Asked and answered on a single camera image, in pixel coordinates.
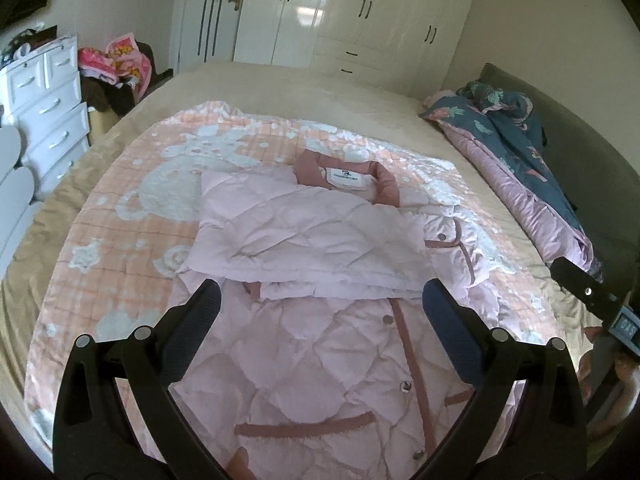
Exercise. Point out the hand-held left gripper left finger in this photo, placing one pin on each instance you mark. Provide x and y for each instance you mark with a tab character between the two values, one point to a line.
192	330

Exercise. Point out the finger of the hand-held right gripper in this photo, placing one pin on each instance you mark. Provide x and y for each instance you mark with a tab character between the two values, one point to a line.
582	287

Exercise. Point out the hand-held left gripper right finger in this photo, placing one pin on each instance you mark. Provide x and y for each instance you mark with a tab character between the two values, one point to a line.
450	330

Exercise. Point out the pink quilted jacket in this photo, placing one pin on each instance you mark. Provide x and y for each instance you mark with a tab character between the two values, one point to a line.
300	240

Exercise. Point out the dark clothes pile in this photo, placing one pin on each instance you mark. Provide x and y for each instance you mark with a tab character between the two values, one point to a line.
100	95

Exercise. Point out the person's right hand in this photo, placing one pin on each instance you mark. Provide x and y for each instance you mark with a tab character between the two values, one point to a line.
627	385

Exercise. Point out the peach printed blanket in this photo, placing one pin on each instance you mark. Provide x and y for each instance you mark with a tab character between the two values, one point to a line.
150	195

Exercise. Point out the grey-green headboard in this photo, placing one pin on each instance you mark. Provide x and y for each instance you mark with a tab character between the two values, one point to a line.
580	135

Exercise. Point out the blue floral duvet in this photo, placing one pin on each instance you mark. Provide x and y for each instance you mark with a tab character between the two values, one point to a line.
515	135

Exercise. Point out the white scalloped panel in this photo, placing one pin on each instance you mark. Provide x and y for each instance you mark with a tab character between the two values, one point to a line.
15	190

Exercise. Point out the white chest of drawers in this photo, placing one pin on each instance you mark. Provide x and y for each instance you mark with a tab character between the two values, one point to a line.
50	110

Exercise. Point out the bed with beige sheet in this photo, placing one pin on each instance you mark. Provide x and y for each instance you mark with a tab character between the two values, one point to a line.
300	85

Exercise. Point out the pink floral cloth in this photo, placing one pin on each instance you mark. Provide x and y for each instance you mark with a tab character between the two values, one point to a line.
120	57

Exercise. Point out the white door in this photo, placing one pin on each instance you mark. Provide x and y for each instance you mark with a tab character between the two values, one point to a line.
220	25

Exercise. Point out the white wardrobe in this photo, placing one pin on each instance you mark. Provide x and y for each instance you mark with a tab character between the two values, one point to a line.
380	10

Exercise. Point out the small dark clutter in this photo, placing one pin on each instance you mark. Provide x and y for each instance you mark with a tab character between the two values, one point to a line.
25	42

